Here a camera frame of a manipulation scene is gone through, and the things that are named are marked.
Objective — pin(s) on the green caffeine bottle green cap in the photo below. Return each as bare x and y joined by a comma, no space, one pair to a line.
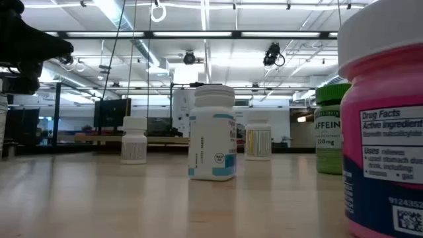
328,158

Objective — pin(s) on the white bottle yellow striped label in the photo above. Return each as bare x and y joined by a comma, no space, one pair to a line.
257,145

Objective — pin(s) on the black overhead frame bar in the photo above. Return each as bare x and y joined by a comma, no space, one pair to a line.
150,34

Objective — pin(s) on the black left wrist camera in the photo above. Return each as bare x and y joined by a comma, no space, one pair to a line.
10,5

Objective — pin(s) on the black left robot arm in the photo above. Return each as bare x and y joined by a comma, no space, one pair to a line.
20,81

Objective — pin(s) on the small white medicine bottle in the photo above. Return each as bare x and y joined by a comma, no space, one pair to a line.
133,148

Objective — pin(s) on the round black overhead camera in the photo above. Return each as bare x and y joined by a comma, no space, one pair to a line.
189,58

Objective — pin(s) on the wooden shelf black metal frame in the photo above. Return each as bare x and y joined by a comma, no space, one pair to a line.
99,139

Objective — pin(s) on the black aluminium table frame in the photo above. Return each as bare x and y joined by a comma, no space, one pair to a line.
66,149

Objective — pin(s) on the black background monitor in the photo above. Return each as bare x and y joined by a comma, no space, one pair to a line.
112,114

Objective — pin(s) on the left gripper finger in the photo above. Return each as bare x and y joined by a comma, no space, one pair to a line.
56,48

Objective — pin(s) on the white cylindrical tank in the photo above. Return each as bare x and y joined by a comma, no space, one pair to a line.
181,112

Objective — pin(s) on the white bottle blue label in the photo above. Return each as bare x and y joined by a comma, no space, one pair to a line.
208,139

